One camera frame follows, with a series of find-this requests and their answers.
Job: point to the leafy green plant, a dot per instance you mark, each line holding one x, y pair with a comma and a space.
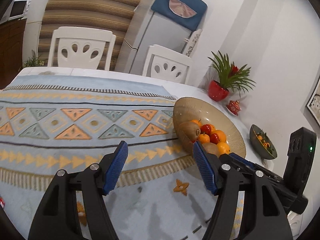
33, 60

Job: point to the small oranges with leaves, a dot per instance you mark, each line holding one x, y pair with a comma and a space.
265, 142

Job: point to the beige ribbed glass bowl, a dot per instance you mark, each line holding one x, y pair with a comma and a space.
195, 107

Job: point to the white patterned hanging pouch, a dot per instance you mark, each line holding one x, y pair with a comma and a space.
193, 41

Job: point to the green plant in red pot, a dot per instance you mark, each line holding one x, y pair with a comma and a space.
217, 91

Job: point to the blue refrigerator cover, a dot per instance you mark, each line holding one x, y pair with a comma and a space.
162, 2

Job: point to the red lidded teacup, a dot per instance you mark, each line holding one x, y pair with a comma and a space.
233, 106

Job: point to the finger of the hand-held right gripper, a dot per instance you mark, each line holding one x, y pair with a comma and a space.
233, 164
241, 158

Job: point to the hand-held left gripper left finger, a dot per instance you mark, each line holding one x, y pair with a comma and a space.
115, 170

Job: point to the red checked packet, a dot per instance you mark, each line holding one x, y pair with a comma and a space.
1, 202

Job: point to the framed wall picture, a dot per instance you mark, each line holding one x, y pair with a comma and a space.
315, 105

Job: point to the brown kiwi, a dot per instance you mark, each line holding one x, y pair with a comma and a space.
188, 131
211, 148

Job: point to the white microwave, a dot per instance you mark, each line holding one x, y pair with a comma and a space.
18, 8

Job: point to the white refrigerator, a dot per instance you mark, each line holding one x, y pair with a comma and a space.
162, 32

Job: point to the light printed tablecloth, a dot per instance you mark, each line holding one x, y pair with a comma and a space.
150, 205

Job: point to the large red tomato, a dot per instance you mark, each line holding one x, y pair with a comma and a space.
206, 129

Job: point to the small mandarin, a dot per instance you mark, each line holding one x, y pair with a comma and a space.
195, 122
212, 127
203, 138

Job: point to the brown wooden cabinet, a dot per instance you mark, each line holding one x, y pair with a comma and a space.
11, 50

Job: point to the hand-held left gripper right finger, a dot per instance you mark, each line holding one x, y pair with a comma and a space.
203, 167

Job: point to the green bowl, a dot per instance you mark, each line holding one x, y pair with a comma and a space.
257, 147

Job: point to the patterned blue table runner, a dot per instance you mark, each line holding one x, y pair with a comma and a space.
75, 87

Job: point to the white chair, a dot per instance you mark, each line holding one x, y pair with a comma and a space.
170, 55
296, 223
80, 33

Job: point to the striped brown curtain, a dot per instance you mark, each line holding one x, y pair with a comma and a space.
87, 7

